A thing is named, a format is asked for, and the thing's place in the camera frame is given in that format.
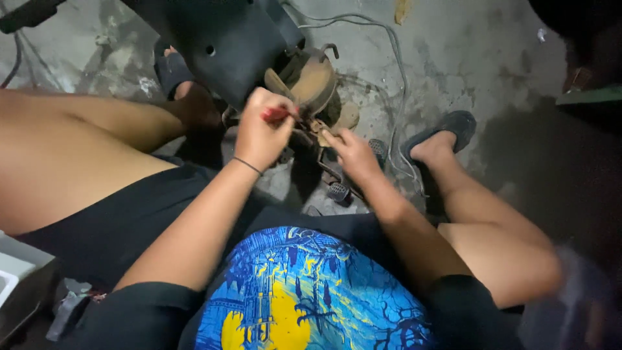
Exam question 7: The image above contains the black cable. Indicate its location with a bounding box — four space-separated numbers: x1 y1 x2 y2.
0 31 23 89

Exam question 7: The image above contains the grey cable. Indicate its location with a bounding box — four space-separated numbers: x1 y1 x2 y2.
281 1 430 197

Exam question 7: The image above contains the black plastic scooter panel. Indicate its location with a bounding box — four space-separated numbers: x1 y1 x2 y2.
121 0 306 111

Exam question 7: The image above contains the white plastic container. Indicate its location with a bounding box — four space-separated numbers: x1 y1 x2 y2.
0 231 55 312

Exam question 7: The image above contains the black wrist band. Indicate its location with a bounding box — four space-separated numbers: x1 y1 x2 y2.
232 157 264 177

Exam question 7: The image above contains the rusty brown motor assembly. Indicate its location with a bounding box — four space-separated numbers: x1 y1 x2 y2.
223 44 361 146

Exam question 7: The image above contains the red-handled screwdriver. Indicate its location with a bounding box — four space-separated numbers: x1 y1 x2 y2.
261 107 304 125

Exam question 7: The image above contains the black sandal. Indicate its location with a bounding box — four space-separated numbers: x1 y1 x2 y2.
401 110 477 163
154 40 196 101

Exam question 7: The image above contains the green-edged dark box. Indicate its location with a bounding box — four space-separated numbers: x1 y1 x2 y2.
555 84 622 109

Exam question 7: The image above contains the person's left hand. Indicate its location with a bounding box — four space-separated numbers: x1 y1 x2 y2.
234 87 300 172

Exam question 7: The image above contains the black ribbed foot peg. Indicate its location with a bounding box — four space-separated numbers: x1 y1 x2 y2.
327 182 352 205
368 138 389 163

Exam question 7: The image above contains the person's right hand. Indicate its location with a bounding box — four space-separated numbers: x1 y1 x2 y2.
321 128 385 186

